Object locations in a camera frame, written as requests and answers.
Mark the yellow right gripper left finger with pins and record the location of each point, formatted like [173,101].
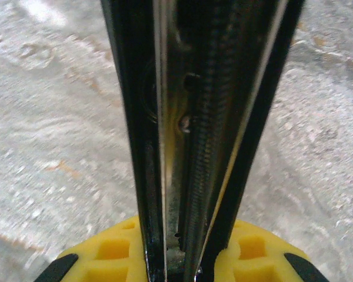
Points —
[111,252]

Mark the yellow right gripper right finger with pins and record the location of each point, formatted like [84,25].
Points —
[253,252]

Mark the black stapler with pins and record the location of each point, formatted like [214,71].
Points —
[194,117]

